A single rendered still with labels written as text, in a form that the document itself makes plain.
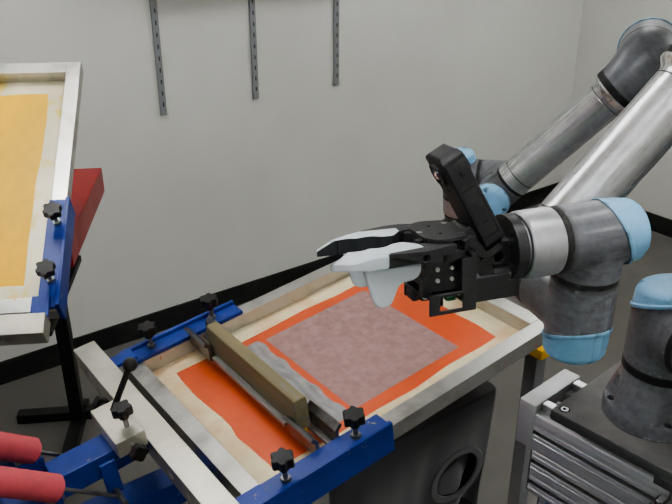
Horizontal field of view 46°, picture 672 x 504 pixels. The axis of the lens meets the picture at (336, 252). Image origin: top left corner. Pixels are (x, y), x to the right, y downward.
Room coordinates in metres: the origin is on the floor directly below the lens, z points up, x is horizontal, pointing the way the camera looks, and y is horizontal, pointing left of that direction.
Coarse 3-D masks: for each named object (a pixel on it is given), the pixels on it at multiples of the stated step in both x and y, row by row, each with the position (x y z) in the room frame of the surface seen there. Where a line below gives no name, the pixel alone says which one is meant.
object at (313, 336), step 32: (352, 288) 1.79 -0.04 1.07; (288, 320) 1.67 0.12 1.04; (320, 320) 1.65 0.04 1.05; (352, 320) 1.64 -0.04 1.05; (384, 320) 1.63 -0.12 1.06; (288, 352) 1.54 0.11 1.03; (320, 352) 1.52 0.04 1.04; (192, 384) 1.45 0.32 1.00; (224, 384) 1.44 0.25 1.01; (224, 416) 1.33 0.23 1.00
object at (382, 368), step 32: (416, 320) 1.62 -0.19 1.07; (448, 320) 1.61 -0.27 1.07; (352, 352) 1.51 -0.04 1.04; (384, 352) 1.50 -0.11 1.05; (416, 352) 1.49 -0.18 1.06; (448, 352) 1.48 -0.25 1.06; (320, 384) 1.41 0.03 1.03; (352, 384) 1.40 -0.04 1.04; (384, 384) 1.39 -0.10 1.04; (416, 384) 1.38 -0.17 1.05; (256, 416) 1.33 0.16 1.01; (256, 448) 1.23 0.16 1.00; (288, 448) 1.22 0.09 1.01
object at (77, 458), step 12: (84, 444) 1.18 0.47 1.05; (96, 444) 1.18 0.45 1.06; (108, 444) 1.18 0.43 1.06; (60, 456) 1.15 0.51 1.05; (72, 456) 1.15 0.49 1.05; (84, 456) 1.15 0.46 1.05; (96, 456) 1.15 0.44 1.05; (108, 456) 1.15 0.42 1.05; (48, 468) 1.13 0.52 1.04; (60, 468) 1.12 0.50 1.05; (72, 468) 1.12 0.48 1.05; (84, 468) 1.13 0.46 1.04; (96, 468) 1.14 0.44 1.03; (120, 468) 1.17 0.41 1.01; (72, 480) 1.11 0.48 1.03; (84, 480) 1.12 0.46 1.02; (96, 480) 1.14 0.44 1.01
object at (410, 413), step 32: (288, 288) 1.75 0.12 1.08; (320, 288) 1.79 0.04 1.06; (256, 320) 1.68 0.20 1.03; (512, 320) 1.56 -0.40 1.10; (512, 352) 1.42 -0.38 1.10; (160, 384) 1.41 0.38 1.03; (448, 384) 1.33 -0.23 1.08; (480, 384) 1.37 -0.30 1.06; (192, 416) 1.30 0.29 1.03; (384, 416) 1.25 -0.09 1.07; (416, 416) 1.26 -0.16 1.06; (192, 448) 1.24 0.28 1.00; (224, 448) 1.20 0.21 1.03; (224, 480) 1.13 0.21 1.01
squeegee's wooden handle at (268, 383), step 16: (208, 336) 1.51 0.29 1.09; (224, 336) 1.46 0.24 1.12; (224, 352) 1.45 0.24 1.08; (240, 352) 1.40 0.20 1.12; (240, 368) 1.40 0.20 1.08; (256, 368) 1.34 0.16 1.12; (256, 384) 1.35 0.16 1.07; (272, 384) 1.29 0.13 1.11; (288, 384) 1.28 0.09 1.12; (272, 400) 1.30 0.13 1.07; (288, 400) 1.24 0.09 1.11; (304, 400) 1.24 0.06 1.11; (304, 416) 1.24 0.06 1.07
